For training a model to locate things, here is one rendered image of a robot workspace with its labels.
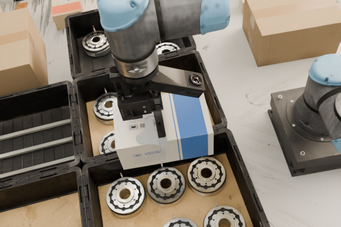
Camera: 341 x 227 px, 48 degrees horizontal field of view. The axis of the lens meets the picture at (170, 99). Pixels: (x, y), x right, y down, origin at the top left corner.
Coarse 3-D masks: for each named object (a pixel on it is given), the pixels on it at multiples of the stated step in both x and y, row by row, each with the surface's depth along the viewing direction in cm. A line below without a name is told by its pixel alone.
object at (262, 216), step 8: (224, 128) 102; (232, 136) 100; (232, 144) 99; (104, 160) 99; (112, 160) 99; (240, 160) 96; (88, 168) 98; (240, 168) 95; (88, 176) 97; (248, 176) 94; (88, 184) 95; (248, 184) 92; (88, 192) 96; (256, 192) 91; (88, 200) 94; (256, 200) 90; (88, 208) 92; (256, 208) 88; (88, 216) 91; (264, 216) 87; (88, 224) 89; (264, 224) 86
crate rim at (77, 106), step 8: (168, 56) 119; (176, 56) 119; (184, 56) 119; (200, 56) 118; (200, 64) 118; (104, 72) 117; (80, 80) 116; (208, 80) 112; (208, 88) 111; (216, 96) 108; (216, 104) 107; (80, 112) 109; (80, 120) 107; (224, 120) 103; (80, 128) 106; (216, 128) 102; (80, 136) 104; (80, 144) 103; (80, 152) 101; (112, 152) 100; (88, 160) 100; (96, 160) 99
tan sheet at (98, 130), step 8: (88, 104) 123; (88, 112) 121; (88, 120) 119; (96, 120) 119; (96, 128) 117; (104, 128) 117; (112, 128) 117; (96, 136) 116; (96, 144) 114; (96, 152) 112
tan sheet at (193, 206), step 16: (224, 160) 107; (144, 176) 106; (208, 176) 105; (192, 192) 102; (224, 192) 102; (240, 192) 101; (144, 208) 101; (160, 208) 101; (176, 208) 100; (192, 208) 100; (208, 208) 99; (240, 208) 99; (112, 224) 99; (128, 224) 99; (144, 224) 98; (160, 224) 98; (224, 224) 97
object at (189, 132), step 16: (176, 96) 84; (176, 112) 81; (192, 112) 81; (208, 112) 80; (128, 128) 80; (144, 128) 80; (176, 128) 79; (192, 128) 78; (208, 128) 78; (128, 144) 78; (144, 144) 77; (176, 144) 79; (192, 144) 80; (208, 144) 81; (128, 160) 81; (144, 160) 82; (160, 160) 83; (176, 160) 84
